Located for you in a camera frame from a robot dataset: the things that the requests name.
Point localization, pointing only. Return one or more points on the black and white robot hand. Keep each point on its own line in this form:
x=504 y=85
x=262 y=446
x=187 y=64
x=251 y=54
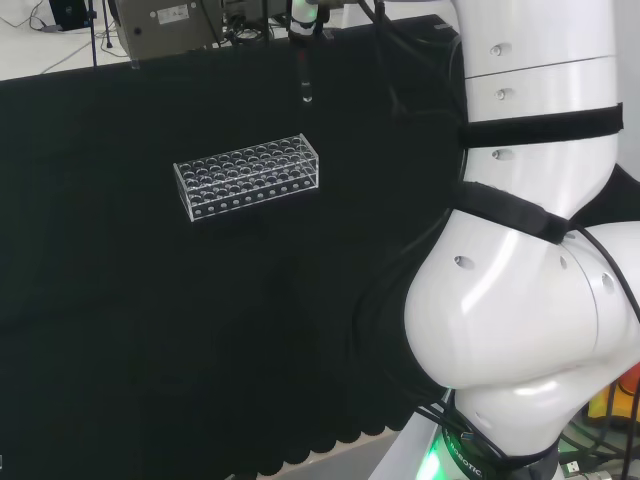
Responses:
x=305 y=17

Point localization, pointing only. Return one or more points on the clear glass test tube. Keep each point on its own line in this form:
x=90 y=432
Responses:
x=306 y=80

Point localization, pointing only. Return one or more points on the black bench cloth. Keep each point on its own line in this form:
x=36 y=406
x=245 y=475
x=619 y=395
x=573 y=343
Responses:
x=150 y=300

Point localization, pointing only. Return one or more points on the silver plug connector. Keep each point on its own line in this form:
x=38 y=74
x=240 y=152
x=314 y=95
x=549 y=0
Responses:
x=572 y=467

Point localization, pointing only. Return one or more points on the grey equipment box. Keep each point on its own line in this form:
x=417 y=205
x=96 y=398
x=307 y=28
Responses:
x=165 y=22

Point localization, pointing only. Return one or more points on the clear plastic test tube rack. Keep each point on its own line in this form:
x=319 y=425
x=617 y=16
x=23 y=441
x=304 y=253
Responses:
x=245 y=175

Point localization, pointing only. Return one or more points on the clear plastic bracket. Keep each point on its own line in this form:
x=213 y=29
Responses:
x=135 y=64

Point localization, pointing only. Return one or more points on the black tripod pole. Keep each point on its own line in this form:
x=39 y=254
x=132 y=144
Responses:
x=93 y=35

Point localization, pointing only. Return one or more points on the yellow stop button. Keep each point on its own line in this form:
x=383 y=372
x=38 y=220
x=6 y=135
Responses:
x=615 y=400

